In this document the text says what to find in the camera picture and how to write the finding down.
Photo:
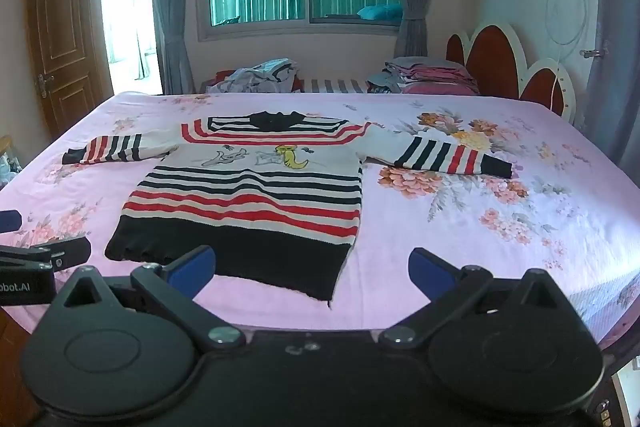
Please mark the striped knit sweater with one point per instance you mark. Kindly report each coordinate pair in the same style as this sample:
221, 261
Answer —
250, 207

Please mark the brown wooden door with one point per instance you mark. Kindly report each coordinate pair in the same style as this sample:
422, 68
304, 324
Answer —
65, 47

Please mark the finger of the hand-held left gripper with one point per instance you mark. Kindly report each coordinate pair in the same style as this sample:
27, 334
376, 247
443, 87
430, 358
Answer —
70, 252
10, 221

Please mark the teal cushion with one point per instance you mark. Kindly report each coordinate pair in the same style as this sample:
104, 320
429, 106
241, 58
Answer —
380, 12

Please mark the brown wooden headboard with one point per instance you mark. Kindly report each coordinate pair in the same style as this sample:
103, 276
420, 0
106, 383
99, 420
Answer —
492, 57

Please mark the striped grey white cloth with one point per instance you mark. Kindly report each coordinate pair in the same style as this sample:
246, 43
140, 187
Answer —
335, 86

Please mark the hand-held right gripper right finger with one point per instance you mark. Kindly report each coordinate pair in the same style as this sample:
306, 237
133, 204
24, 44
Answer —
425, 265

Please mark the pile of grey clothes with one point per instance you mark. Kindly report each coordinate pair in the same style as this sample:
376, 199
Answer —
262, 74

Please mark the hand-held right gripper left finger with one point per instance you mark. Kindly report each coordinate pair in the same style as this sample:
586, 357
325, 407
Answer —
192, 265

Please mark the bed with pink floral sheet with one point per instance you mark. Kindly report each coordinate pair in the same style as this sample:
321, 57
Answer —
500, 257

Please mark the stack of folded pink clothes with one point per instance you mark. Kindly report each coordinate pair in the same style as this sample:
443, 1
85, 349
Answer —
430, 77

